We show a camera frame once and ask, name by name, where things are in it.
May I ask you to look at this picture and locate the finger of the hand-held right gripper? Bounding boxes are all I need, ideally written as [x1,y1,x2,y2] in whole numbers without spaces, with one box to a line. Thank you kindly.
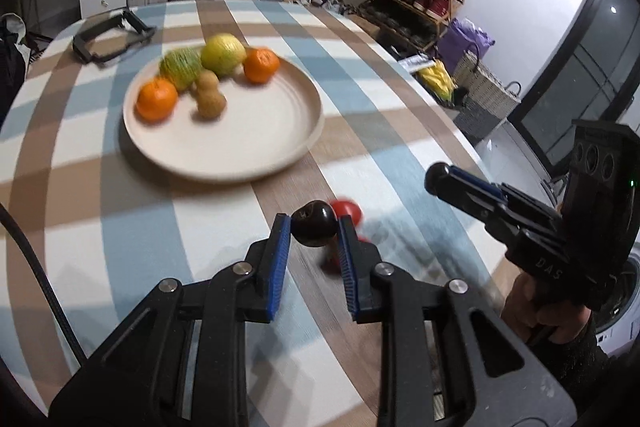
[439,181,539,254]
[449,165,566,234]

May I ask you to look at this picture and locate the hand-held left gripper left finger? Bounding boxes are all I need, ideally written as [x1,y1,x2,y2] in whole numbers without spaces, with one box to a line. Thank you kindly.
[47,214,292,427]

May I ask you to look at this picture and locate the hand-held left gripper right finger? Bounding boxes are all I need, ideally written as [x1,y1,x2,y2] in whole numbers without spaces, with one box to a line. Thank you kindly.
[337,215,579,427]

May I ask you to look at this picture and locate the red cherry tomato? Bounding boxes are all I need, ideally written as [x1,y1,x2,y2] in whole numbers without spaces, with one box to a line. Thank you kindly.
[320,237,373,276]
[327,197,363,228]

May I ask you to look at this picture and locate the cream round plate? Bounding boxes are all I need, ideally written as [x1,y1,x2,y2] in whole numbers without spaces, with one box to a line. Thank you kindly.
[122,52,326,183]

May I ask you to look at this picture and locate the orange mandarin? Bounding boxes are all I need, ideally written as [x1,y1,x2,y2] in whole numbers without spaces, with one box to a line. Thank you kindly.
[242,48,281,84]
[135,78,179,124]

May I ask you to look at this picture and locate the yellow lemon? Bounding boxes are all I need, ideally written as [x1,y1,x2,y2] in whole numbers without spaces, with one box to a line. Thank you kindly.
[200,33,248,76]

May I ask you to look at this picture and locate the green yellow citrus fruit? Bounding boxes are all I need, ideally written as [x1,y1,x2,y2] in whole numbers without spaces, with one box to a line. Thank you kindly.
[159,48,203,92]

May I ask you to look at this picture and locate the person's right forearm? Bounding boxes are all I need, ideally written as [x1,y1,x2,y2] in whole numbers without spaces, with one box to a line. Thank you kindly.
[530,322,626,408]

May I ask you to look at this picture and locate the person's right hand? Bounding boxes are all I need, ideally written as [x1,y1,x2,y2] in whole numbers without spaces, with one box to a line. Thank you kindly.
[500,273,592,344]

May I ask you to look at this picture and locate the white washing machine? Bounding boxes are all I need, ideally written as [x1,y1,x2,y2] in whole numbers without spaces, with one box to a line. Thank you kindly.
[595,232,640,358]

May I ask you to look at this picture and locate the wicker basket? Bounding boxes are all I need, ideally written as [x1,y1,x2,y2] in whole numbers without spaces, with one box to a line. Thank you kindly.
[452,42,523,142]

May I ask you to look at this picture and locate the yellow bag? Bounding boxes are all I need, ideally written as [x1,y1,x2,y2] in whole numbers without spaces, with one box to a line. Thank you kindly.
[417,59,456,102]

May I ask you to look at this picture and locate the dark glass door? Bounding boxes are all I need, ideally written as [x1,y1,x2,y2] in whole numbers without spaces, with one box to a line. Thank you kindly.
[517,0,640,168]

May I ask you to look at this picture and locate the purple bag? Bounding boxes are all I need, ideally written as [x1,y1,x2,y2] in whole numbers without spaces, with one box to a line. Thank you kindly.
[440,18,496,75]

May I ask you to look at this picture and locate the white paper slip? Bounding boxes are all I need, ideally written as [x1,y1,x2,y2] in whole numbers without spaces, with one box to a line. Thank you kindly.
[397,54,431,72]

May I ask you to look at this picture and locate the scattered dark shoes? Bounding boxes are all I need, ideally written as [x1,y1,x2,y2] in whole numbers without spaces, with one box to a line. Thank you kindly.
[292,0,361,15]

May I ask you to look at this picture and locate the black backpack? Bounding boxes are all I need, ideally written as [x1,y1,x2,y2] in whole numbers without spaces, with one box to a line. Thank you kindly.
[0,12,28,108]

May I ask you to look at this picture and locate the black cable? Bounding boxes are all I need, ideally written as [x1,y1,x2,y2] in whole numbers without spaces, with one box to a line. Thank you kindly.
[0,202,88,368]

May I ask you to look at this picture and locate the black folding bracket frame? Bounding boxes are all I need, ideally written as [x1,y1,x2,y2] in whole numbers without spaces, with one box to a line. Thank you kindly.
[72,7,157,66]

